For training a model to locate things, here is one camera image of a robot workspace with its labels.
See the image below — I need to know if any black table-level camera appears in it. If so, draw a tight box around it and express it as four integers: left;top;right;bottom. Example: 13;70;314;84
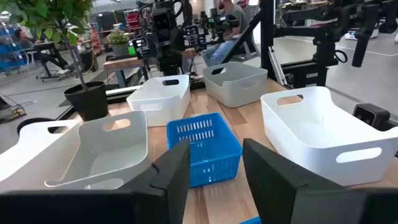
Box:
353;103;392;132

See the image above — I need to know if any wooden background table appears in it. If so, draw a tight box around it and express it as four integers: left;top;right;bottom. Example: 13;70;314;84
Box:
103;48;197;88

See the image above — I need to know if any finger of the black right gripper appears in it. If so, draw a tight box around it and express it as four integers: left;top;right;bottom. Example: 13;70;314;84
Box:
379;0;398;34
351;30;373;68

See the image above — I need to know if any grey plastic basket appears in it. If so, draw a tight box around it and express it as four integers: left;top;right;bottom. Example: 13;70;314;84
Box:
44;110;152;191
203;61;269;108

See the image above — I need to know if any black ribbed block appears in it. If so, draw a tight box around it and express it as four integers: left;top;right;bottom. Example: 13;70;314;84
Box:
132;36;150;60
183;24;200;47

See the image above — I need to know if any silver metal rail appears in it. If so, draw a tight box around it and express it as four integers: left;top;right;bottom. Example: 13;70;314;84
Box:
267;45;287;87

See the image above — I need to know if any small plant in grey pot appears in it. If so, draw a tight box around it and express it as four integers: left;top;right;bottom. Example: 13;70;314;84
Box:
107;29;131;58

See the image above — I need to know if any green leafy potted plant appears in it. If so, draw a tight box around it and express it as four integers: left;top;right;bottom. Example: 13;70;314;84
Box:
0;0;109;122

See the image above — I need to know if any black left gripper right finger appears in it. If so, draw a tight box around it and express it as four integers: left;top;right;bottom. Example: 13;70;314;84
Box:
242;138;343;224

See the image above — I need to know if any person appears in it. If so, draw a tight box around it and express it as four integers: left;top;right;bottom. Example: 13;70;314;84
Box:
201;0;249;68
14;27;68;71

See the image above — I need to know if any black device with green light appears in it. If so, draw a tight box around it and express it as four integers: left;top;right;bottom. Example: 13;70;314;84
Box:
200;12;241;43

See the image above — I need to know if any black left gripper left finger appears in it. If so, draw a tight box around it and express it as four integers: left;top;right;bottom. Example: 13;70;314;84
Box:
102;139;191;224

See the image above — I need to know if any white plastic basket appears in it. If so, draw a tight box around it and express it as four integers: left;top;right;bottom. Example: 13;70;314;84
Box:
0;119;81;191
126;74;192;128
260;86;398;187

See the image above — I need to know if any black background desk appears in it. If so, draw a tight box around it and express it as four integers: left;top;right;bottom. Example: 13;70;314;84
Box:
32;41;73;83

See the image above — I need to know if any black diagonal frame brace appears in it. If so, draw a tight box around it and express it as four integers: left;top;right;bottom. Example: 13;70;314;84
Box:
220;12;262;65

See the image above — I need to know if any floor cable bundle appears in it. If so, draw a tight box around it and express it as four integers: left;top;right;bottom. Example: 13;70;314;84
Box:
0;99;29;124

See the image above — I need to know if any black frame post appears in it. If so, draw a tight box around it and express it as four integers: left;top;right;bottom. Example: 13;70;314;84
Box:
260;0;275;80

